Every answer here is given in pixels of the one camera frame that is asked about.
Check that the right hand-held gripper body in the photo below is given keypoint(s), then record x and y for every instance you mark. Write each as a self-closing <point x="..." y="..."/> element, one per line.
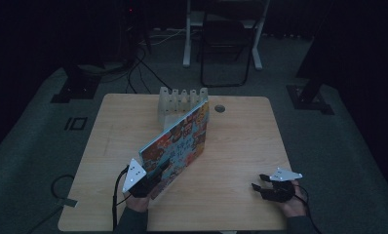
<point x="281" y="187"/>

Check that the grey tape strip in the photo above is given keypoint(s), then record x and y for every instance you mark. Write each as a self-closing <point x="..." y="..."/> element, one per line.
<point x="67" y="202"/>

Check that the translucent plastic book rack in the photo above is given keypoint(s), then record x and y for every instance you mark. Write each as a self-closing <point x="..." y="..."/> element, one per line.
<point x="174" y="104"/>

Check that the person's left hand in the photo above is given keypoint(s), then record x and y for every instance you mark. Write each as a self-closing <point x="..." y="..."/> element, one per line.
<point x="137" y="203"/>

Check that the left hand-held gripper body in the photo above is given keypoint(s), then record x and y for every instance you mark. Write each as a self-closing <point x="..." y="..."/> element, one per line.
<point x="140" y="182"/>

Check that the black stand base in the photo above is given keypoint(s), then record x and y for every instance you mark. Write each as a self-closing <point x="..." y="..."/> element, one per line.
<point x="75" y="87"/>
<point x="309" y="97"/>

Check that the person's right hand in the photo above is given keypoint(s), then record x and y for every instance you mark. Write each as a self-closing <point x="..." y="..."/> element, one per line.
<point x="294" y="203"/>

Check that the colourful picture book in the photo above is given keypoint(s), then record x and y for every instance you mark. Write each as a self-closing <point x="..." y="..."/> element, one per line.
<point x="179" y="146"/>

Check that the black folding chair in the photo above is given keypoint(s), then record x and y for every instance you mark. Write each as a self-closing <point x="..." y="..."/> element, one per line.
<point x="224" y="48"/>

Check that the white desk frame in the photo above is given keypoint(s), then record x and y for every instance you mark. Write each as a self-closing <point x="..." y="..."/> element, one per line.
<point x="189" y="42"/>

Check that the grey round table grommet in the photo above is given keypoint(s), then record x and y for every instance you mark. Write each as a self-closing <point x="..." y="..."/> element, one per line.
<point x="219" y="108"/>

